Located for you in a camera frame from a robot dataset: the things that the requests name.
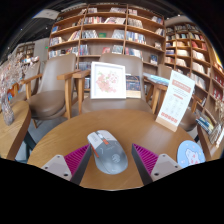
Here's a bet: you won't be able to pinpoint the white red sign stand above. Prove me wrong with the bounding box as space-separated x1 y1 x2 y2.
155 69 196 133

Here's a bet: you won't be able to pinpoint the glass vase beige flowers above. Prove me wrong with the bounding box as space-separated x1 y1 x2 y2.
215 98 224 134

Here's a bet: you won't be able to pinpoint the stack of colourful books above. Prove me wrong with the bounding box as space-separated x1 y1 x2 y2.
195 111 214 134

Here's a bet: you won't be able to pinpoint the dark cover book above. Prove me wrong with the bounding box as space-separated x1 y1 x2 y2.
125 74 142 99

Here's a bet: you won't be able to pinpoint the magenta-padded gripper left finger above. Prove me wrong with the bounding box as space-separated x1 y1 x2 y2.
41 143 92 185

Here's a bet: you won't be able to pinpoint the small distant bookshelf unit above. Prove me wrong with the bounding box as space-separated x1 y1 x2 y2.
14 42 36 64

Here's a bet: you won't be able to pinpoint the grey computer mouse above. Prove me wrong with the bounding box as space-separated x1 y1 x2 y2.
87 129 129 176

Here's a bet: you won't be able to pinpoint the white framed flower picture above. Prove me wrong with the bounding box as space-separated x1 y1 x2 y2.
89 61 128 100

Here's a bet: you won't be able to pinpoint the curved wooden bookshelf unit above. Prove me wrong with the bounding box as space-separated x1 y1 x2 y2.
164 21 224 118

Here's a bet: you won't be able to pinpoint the round wooden side table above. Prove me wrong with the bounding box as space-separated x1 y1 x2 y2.
197 126 224 163
0 100 32 161

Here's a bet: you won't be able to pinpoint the blue book stack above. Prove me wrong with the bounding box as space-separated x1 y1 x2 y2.
143 72 170 87

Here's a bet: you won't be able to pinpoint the white hanging sign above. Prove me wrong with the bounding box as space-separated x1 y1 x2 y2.
33 9 60 20

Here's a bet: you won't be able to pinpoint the tan wooden armchair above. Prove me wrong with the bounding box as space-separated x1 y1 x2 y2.
6 61 41 104
72 53 158 115
151 63 202 133
20 53 81 129

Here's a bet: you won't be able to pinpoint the glass vase pink flowers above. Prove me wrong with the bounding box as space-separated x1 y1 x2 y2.
0 53 34 126

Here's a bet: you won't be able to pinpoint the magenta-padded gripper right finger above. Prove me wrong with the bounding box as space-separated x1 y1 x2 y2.
131 143 183 185

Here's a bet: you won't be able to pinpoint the round light blue mouse pad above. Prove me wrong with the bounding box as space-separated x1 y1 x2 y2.
176 139 207 169

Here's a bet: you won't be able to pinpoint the wide wooden bookshelf unit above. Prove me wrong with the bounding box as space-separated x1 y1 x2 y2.
47 4 167 76

